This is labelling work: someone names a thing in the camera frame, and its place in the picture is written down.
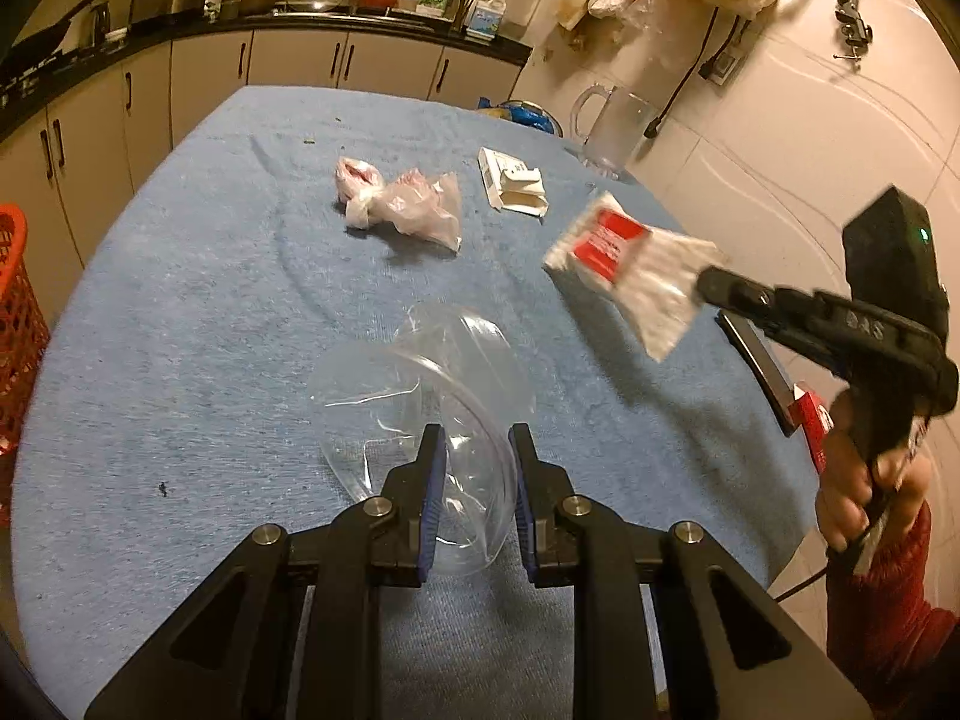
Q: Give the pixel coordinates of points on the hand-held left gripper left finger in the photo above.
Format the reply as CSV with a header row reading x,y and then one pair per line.
x,y
431,495

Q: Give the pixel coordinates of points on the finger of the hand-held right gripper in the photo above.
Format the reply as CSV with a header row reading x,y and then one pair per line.
x,y
757,298

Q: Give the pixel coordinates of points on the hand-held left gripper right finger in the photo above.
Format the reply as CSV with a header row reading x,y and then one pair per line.
x,y
525,495

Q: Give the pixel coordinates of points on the clear plastic container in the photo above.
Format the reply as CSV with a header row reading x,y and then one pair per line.
x,y
450,375

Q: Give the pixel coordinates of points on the white packet red label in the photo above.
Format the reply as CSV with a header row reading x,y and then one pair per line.
x,y
637,277

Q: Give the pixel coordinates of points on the orange plastic basket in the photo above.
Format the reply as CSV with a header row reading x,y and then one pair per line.
x,y
19,315

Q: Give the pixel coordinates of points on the person's right hand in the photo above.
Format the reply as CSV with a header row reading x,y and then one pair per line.
x,y
847,495

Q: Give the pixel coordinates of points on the black smartphone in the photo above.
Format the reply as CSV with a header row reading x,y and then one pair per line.
x,y
757,367

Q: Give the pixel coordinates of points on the red white box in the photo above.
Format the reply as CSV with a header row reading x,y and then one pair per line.
x,y
814,420

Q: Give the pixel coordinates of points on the clear glass mug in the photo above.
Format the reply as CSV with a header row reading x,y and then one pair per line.
x,y
611,127

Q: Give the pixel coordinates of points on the open white carton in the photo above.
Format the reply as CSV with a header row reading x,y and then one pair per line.
x,y
517,191

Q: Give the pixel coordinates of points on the crumpled pink white plastic bag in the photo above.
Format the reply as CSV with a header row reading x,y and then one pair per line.
x,y
412,202

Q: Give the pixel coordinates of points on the blue yellow bag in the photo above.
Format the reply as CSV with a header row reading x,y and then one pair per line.
x,y
525,116

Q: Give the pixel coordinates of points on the black clamp stand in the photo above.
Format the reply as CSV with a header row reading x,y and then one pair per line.
x,y
851,7

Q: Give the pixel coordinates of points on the white plastic bottle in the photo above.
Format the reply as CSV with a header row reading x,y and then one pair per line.
x,y
484,15

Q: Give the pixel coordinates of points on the beige lower kitchen cabinets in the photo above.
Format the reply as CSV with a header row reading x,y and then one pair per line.
x,y
210,67

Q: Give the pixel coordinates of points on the black kitchen counter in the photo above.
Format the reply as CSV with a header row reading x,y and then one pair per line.
x,y
225,26

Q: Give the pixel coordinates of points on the metal box appliance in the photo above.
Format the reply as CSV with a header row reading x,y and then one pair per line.
x,y
169,0

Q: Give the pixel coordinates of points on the wall socket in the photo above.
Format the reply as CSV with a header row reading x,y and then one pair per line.
x,y
726,52

